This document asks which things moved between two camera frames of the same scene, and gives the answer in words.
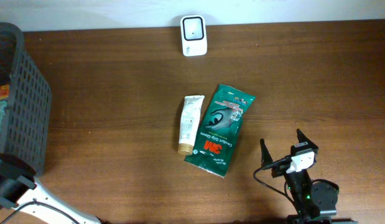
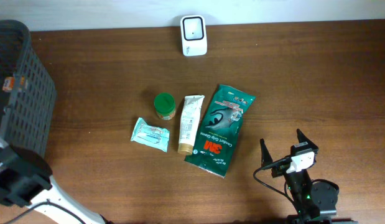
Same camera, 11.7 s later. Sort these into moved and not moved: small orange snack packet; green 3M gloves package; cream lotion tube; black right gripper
Moved: small orange snack packet
Not moved: cream lotion tube; black right gripper; green 3M gloves package
